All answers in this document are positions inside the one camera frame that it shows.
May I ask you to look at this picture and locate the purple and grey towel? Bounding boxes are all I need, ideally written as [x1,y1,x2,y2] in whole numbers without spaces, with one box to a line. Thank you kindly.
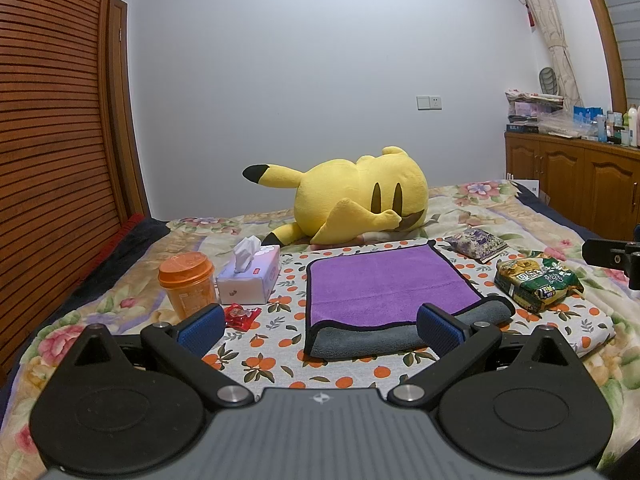
[304,242,515,361]

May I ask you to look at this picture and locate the red candy wrapper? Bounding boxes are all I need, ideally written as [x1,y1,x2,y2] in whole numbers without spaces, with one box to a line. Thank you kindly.
[224,304,262,332]

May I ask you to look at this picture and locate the floral bed quilt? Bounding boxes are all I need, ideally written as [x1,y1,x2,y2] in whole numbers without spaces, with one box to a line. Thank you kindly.
[1,181,639,479]

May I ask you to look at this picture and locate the orange lidded cup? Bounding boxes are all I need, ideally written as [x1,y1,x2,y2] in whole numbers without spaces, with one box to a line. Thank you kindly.
[157,252,217,320]

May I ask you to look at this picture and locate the pink tissue box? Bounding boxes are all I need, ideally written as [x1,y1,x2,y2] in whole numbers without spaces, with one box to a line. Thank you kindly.
[216,235,280,306]

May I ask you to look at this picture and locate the green snack bag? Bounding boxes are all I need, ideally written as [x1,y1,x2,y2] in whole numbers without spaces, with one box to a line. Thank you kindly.
[494,257,584,314]

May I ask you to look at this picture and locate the purple floral packet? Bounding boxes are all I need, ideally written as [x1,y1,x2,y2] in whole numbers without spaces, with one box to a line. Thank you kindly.
[444,228,508,263]

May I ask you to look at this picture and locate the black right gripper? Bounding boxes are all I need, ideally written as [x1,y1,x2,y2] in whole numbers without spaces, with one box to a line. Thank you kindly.
[582,226,640,290]

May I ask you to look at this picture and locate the yellow Pikachu plush toy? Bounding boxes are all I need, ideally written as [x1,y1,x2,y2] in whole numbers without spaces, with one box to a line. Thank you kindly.
[243,146,428,246]

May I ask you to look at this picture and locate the wooden sideboard cabinet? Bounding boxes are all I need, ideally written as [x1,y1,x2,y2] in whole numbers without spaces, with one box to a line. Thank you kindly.
[504,132,639,240]

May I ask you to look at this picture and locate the stack of magazines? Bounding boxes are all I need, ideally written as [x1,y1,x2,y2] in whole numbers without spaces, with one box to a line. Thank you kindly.
[506,90,564,133]

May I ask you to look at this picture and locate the blue box on cabinet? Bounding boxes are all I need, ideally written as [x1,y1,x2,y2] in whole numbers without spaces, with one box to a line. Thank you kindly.
[573,105,604,125]

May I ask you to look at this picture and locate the small grey fan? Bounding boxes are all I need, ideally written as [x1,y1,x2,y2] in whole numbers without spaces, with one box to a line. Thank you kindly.
[538,66,560,96]

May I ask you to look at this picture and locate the white bottle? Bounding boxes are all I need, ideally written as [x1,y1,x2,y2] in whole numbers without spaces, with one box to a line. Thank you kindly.
[627,105,640,148]

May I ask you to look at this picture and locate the beige curtain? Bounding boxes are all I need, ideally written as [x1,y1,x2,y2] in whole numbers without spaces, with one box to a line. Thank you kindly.
[526,0,582,112]

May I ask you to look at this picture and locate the white wall switch socket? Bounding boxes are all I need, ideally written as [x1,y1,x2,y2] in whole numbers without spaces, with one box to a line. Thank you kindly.
[416,96,442,110]

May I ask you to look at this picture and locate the wooden window frame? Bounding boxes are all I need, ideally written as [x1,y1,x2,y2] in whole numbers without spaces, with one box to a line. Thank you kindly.
[590,0,628,113]

